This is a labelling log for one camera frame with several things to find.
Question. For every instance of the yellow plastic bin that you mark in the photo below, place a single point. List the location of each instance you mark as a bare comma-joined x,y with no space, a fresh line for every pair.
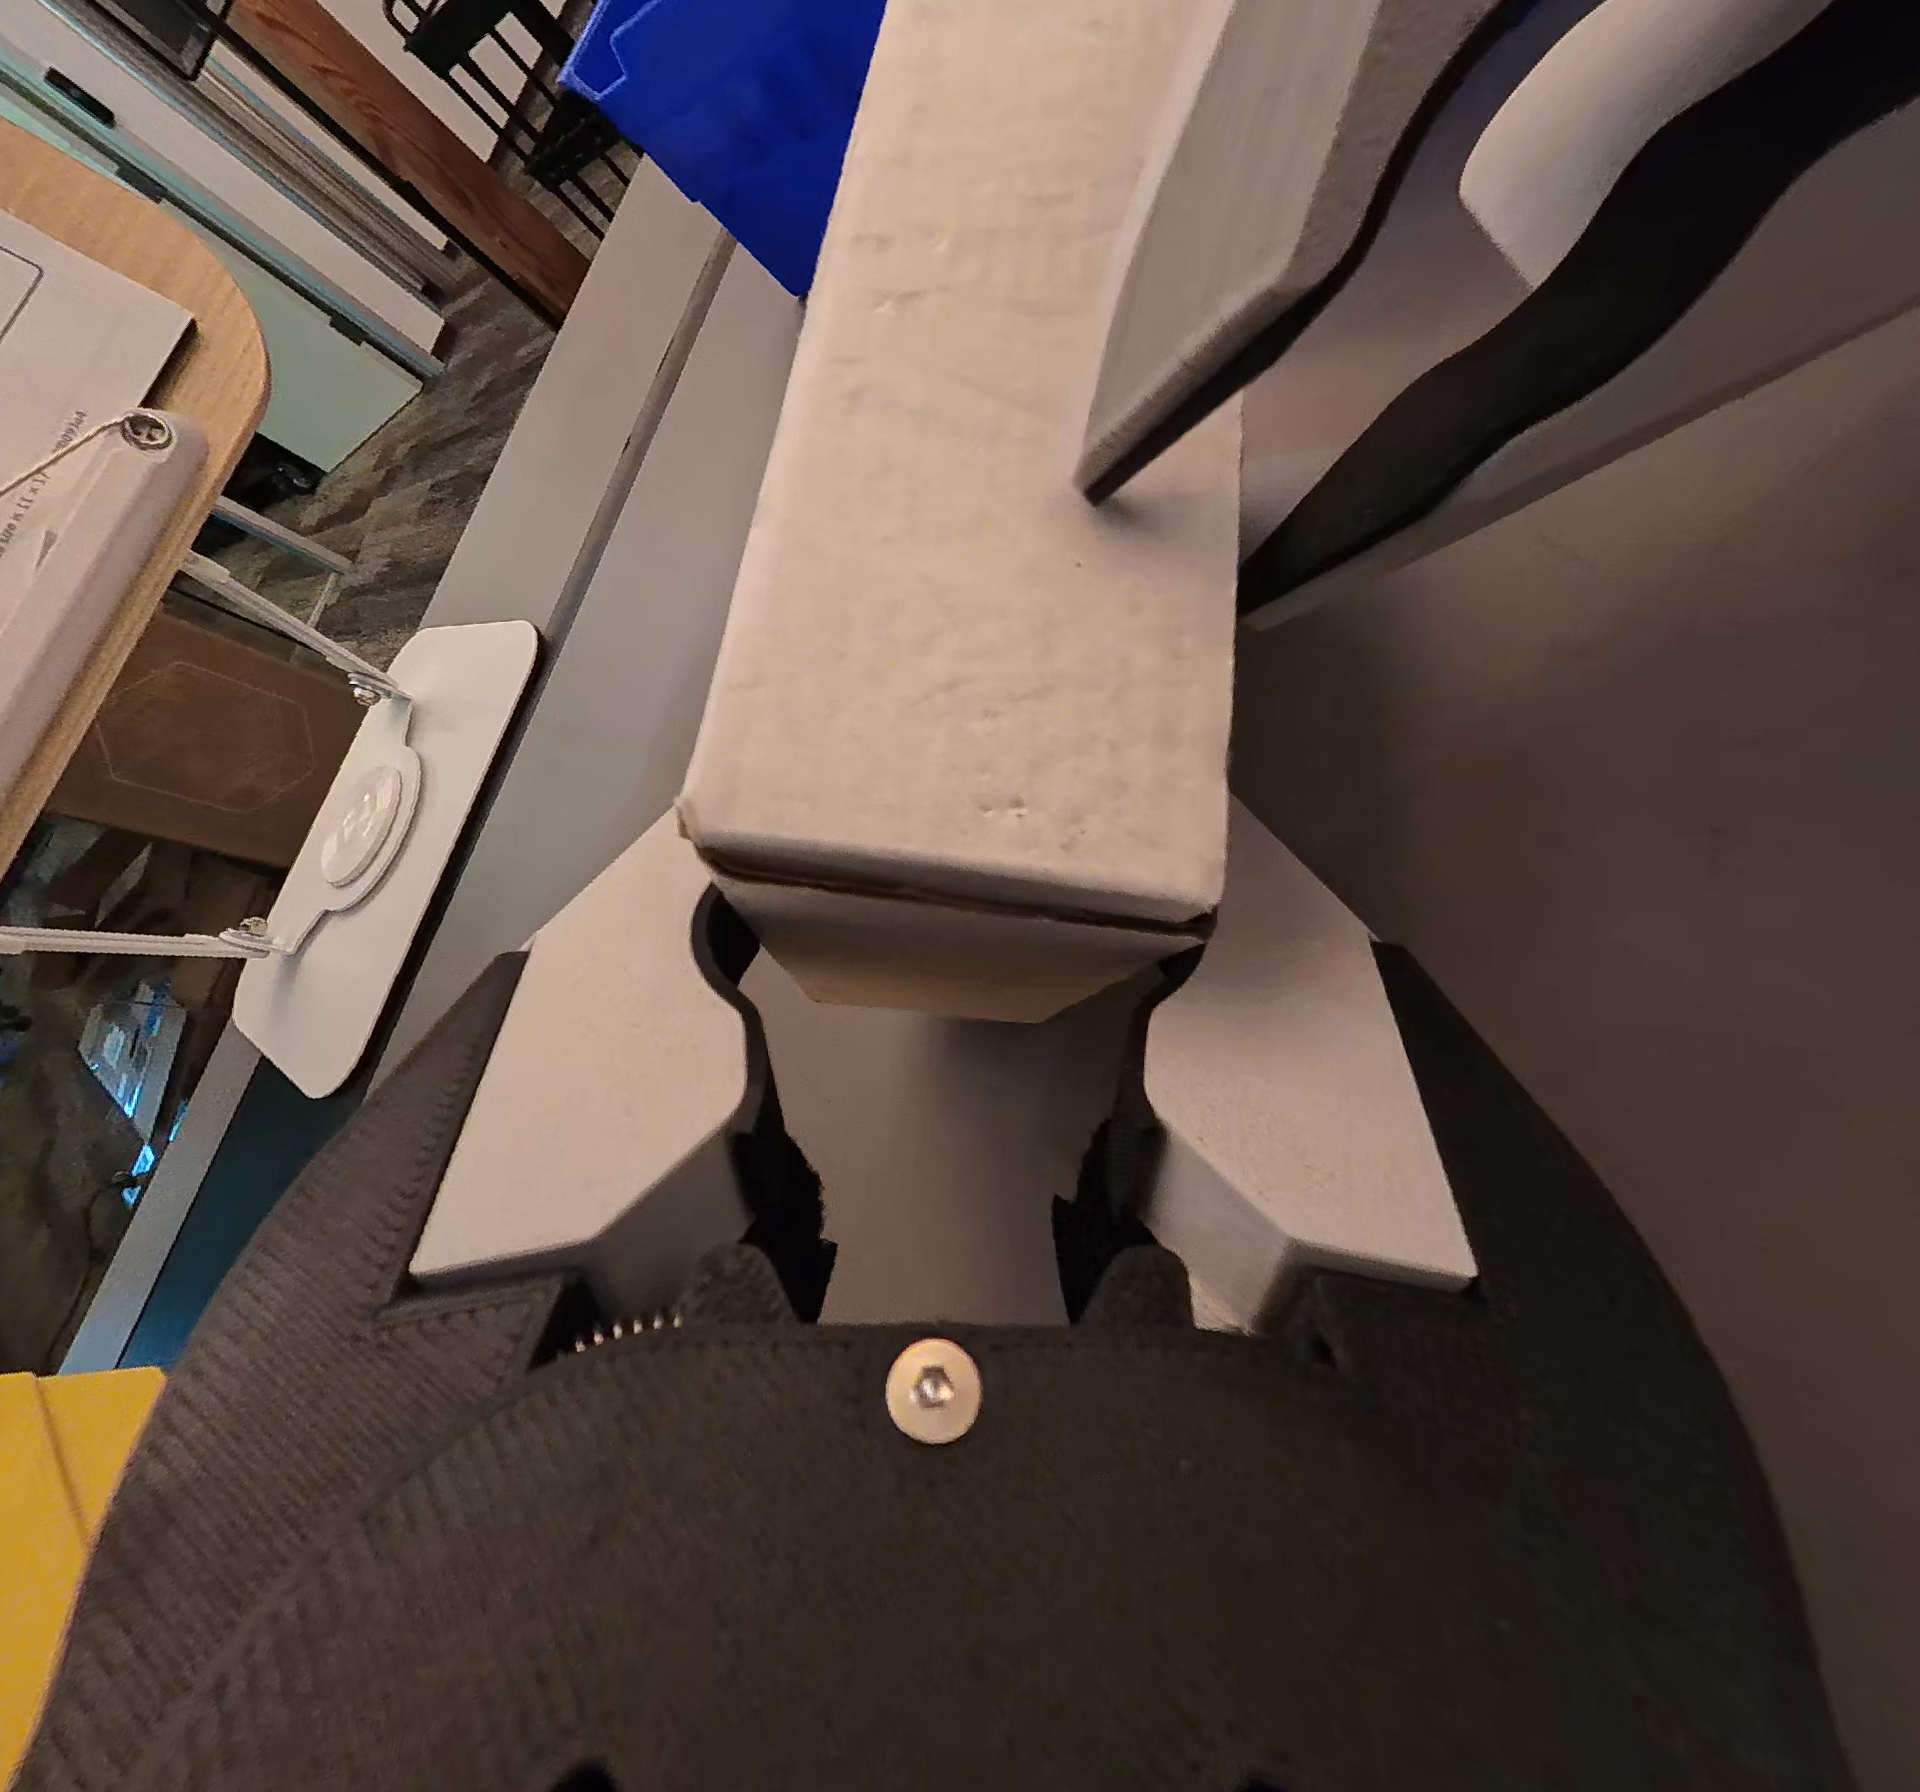
60,1523

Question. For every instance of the white metal plate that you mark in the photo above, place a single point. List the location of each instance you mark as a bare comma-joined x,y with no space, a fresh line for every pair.
451,713

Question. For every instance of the blue plastic bin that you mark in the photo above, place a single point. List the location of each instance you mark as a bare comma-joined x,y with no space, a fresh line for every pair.
721,66

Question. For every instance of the wooden beam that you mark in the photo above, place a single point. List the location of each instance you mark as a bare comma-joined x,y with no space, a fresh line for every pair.
375,96

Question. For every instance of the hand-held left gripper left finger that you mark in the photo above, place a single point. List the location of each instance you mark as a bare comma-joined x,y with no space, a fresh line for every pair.
600,1103

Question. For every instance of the glass sliding door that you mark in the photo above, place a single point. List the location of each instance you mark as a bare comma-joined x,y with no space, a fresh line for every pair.
330,383

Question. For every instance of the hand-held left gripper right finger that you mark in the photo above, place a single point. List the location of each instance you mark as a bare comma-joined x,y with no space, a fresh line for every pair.
1290,1103

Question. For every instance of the white instruction board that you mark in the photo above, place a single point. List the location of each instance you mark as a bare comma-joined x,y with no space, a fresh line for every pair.
74,366

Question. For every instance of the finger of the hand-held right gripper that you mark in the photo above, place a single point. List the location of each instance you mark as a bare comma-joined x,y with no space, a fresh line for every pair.
1275,96
1621,66

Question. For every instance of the brown cardboard carton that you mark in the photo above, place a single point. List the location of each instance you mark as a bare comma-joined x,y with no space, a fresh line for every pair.
194,742

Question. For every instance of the white cardboard box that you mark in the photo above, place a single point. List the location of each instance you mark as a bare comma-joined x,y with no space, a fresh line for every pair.
974,472

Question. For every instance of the black metal rack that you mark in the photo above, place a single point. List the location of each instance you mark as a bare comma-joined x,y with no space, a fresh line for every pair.
558,156

